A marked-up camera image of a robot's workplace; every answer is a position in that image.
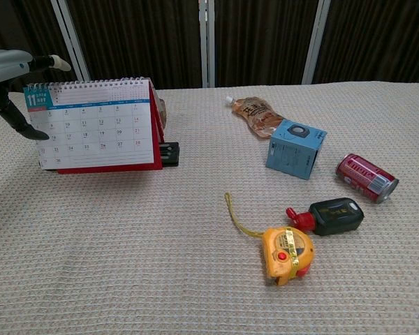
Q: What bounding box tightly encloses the orange drink pouch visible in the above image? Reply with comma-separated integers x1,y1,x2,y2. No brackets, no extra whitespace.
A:
225,95,284,140

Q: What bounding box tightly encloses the beige woven tablecloth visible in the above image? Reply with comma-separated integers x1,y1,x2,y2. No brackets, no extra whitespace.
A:
0,81,419,335

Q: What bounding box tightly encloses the red soda can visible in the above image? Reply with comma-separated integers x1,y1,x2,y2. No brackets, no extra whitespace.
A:
336,152,400,204

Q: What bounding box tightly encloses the red desk calendar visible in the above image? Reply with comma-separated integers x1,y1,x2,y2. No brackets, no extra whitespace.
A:
22,77,164,174

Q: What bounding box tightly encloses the light blue cardboard box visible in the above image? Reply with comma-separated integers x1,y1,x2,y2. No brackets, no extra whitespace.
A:
265,119,328,181

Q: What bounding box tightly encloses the wooden round object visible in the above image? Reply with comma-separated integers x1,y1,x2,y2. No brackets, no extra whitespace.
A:
155,98,168,128

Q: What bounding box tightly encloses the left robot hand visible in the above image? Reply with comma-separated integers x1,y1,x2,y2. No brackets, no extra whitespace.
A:
0,49,72,141

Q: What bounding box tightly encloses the black clamp block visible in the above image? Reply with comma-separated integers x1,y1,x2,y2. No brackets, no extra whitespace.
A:
159,141,181,168

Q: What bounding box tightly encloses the yellow tape measure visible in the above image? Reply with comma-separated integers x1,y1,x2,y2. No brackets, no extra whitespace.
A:
224,192,316,288

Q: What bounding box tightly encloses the black ink bottle red cap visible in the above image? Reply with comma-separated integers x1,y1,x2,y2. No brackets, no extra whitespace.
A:
286,197,365,237

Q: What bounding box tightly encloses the white screen frame post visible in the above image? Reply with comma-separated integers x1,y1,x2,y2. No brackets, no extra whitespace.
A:
50,0,91,82
198,0,216,89
302,0,332,85

